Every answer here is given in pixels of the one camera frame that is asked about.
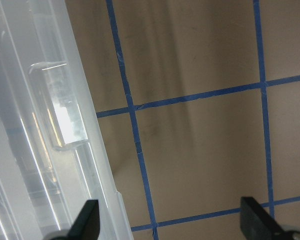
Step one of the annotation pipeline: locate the clear plastic box lid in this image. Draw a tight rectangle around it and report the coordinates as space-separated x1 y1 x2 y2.
0 0 133 240

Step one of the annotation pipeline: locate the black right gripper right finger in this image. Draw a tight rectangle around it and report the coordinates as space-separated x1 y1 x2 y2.
239 196 300 240

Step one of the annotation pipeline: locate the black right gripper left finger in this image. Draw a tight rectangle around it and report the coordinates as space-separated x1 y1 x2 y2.
46 199 100 240

